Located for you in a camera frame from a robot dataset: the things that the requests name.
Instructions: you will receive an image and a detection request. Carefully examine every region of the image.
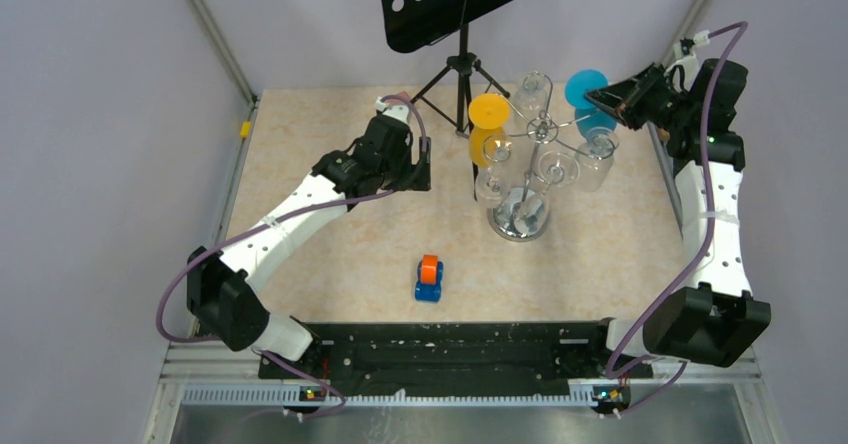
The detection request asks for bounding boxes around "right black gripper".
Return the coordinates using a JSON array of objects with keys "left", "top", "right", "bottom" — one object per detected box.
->
[{"left": 585, "top": 62, "right": 694, "bottom": 133}]

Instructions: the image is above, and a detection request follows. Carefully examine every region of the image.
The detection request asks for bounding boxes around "blue plastic wine glass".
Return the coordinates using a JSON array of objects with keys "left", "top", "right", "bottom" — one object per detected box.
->
[{"left": 564, "top": 69, "right": 617, "bottom": 138}]

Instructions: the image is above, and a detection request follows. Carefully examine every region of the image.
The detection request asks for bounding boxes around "clear wine glass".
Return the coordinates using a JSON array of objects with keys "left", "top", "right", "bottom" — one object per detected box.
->
[{"left": 475, "top": 134, "right": 519, "bottom": 209}]

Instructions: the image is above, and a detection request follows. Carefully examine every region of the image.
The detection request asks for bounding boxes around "orange plastic wine glass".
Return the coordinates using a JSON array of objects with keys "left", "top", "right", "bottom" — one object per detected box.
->
[{"left": 468, "top": 93, "right": 511, "bottom": 167}]

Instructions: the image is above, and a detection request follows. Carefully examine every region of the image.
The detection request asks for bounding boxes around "clear glass with clips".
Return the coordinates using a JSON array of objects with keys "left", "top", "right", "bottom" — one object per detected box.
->
[{"left": 575, "top": 127, "right": 619, "bottom": 193}]

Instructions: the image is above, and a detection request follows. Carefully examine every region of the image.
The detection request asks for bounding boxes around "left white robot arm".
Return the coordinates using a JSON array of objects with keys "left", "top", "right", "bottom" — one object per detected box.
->
[{"left": 182, "top": 95, "right": 431, "bottom": 378}]

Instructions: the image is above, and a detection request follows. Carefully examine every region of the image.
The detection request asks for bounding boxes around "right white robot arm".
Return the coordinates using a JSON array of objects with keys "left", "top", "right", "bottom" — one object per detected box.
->
[{"left": 585, "top": 59, "right": 772, "bottom": 376}]

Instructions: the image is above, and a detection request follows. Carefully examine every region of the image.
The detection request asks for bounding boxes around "black music stand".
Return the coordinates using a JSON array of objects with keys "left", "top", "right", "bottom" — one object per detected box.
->
[{"left": 380, "top": 0, "right": 515, "bottom": 135}]

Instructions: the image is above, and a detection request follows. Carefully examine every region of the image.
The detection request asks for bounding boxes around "yellow clamp left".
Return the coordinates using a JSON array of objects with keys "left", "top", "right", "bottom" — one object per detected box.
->
[{"left": 239, "top": 120, "right": 252, "bottom": 139}]

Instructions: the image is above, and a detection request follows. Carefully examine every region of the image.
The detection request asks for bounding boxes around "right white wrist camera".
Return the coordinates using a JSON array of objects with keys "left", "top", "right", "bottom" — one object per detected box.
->
[{"left": 665, "top": 30, "right": 710, "bottom": 91}]

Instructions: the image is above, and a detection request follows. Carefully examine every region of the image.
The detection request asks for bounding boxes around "silver wire glass rack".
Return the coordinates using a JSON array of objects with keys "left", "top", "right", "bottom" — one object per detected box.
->
[{"left": 486, "top": 111, "right": 579, "bottom": 242}]

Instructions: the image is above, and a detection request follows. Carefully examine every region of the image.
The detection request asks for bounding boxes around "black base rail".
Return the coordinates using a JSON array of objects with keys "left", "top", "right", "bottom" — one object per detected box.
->
[{"left": 195, "top": 321, "right": 654, "bottom": 399}]

